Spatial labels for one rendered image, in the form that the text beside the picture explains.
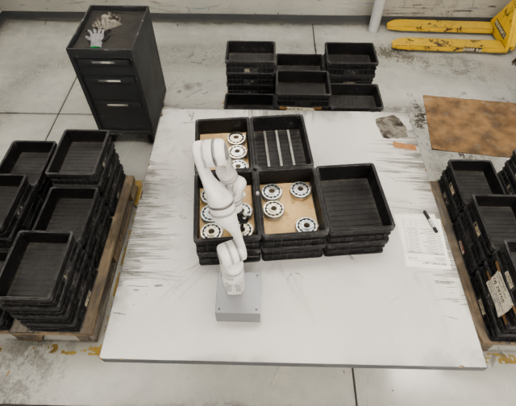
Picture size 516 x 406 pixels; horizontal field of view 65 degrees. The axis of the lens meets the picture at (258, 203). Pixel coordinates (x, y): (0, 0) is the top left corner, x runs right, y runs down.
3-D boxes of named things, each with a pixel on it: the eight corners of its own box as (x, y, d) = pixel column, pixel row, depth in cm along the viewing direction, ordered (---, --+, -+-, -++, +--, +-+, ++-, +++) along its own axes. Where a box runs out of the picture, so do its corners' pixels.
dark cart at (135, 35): (157, 147, 342) (131, 49, 271) (105, 146, 342) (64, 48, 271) (168, 101, 379) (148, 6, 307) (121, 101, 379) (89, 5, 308)
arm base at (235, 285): (245, 294, 174) (243, 276, 161) (223, 295, 174) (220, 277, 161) (244, 275, 180) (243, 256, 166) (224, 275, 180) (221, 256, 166)
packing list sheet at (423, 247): (455, 270, 193) (455, 269, 192) (406, 268, 193) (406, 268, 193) (438, 213, 213) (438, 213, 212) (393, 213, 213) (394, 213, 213)
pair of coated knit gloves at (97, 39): (104, 49, 277) (103, 44, 275) (77, 48, 278) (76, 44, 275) (113, 30, 293) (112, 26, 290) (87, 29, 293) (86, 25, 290)
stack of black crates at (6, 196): (35, 269, 255) (0, 229, 219) (-11, 267, 255) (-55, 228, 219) (56, 217, 279) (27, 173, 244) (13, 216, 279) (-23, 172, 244)
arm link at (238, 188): (248, 198, 172) (230, 190, 174) (249, 176, 159) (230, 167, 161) (240, 210, 168) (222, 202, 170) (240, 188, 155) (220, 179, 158)
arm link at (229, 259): (222, 261, 147) (225, 282, 161) (246, 251, 149) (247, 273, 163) (213, 241, 152) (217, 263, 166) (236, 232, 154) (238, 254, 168)
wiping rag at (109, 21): (118, 32, 290) (117, 27, 288) (88, 31, 291) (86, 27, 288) (127, 12, 308) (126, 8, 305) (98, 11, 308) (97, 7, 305)
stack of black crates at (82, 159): (114, 218, 279) (93, 175, 243) (71, 217, 279) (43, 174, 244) (126, 175, 303) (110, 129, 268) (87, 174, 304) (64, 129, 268)
